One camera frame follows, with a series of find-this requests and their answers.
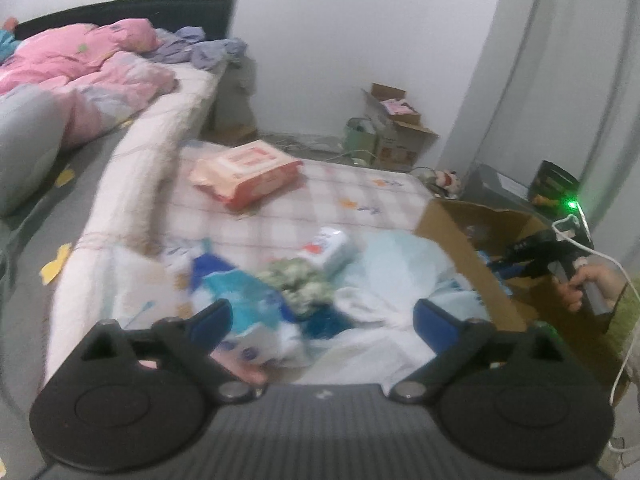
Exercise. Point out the dark blue cloth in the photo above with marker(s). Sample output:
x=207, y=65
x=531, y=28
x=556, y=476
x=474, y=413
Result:
x=327, y=324

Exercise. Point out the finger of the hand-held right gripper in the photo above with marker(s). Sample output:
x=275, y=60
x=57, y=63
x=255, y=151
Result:
x=517, y=271
x=525, y=249

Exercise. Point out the black bed headboard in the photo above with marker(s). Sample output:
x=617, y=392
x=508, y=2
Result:
x=200, y=15

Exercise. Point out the grey bed sheet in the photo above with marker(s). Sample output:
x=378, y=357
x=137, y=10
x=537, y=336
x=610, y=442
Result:
x=30, y=270

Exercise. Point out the small printed cardboard box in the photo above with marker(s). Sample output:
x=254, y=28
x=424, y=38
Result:
x=405, y=147

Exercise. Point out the white red plush toy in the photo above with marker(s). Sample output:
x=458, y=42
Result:
x=446, y=181

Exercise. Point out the small white tissue pack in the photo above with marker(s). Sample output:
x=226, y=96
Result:
x=325, y=251

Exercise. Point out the orange wet wipes pack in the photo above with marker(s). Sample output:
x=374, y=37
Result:
x=245, y=170

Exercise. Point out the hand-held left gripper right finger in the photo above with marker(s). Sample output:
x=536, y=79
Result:
x=432, y=321

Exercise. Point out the checked mattress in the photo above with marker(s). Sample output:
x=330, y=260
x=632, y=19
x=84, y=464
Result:
x=340, y=195

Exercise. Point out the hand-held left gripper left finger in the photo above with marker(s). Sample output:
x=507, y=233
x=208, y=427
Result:
x=210, y=321

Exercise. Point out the green floral cloth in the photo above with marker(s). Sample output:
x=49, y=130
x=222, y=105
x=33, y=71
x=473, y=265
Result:
x=295, y=285

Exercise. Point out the black box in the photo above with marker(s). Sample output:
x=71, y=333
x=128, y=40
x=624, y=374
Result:
x=555, y=177

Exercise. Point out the grey curtain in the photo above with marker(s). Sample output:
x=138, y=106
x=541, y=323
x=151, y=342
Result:
x=550, y=60

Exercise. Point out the pink quilt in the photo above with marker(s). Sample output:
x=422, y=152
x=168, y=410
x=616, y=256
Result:
x=60, y=60

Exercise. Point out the purple clothes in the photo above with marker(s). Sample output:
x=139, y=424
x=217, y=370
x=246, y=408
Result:
x=210, y=52

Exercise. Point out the grey pillow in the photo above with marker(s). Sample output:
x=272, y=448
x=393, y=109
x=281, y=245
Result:
x=25, y=150

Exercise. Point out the green bag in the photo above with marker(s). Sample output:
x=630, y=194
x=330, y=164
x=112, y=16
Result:
x=360, y=140

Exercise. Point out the large brown cardboard box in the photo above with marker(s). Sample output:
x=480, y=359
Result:
x=450, y=245

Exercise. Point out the blue white plastic packet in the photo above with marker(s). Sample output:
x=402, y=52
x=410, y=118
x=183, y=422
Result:
x=240, y=300

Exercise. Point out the white plastic bag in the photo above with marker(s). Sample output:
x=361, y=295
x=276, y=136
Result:
x=400, y=270

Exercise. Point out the grey box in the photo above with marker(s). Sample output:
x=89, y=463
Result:
x=492, y=183

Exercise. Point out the person's right hand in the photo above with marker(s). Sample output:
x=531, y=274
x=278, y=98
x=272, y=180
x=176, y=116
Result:
x=600, y=280

